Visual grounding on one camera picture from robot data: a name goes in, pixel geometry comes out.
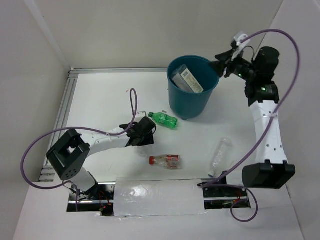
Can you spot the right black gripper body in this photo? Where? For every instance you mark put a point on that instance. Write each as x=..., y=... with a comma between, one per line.
x=241, y=67

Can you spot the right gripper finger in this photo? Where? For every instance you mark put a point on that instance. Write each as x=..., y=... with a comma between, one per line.
x=225, y=56
x=219, y=67

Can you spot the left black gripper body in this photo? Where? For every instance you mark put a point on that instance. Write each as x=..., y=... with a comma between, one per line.
x=146, y=139

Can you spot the large labelled clear bottle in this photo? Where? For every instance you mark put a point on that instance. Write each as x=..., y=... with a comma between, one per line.
x=185, y=80

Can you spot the red cap clear bottle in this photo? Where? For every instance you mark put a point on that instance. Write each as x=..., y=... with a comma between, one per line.
x=168, y=161

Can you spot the clear water bottle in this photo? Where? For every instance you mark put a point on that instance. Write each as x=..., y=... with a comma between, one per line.
x=219, y=162

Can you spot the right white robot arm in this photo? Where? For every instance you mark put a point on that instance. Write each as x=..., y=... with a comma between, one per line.
x=271, y=169

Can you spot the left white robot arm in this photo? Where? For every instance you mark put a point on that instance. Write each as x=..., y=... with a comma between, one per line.
x=69, y=153

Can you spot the teal plastic bin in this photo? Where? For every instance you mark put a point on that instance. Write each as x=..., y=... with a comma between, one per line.
x=190, y=105

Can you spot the green plastic bottle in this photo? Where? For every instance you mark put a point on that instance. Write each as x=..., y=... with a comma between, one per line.
x=164, y=120

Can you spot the silver foil tape sheet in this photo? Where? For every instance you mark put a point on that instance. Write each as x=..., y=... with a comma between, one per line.
x=145, y=198

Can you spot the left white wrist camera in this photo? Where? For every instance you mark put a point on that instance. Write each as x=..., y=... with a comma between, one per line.
x=141, y=114

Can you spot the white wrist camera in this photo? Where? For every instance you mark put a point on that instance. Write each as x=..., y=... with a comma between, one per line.
x=141, y=114
x=239, y=43

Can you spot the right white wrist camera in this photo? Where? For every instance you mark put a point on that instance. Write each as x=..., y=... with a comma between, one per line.
x=239, y=43

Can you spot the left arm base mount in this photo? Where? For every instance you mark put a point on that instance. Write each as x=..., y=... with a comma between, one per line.
x=101, y=201

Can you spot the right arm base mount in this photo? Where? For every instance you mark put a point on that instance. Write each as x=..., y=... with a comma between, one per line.
x=216, y=198

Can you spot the aluminium frame rail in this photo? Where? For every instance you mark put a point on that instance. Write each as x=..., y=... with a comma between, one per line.
x=100, y=99

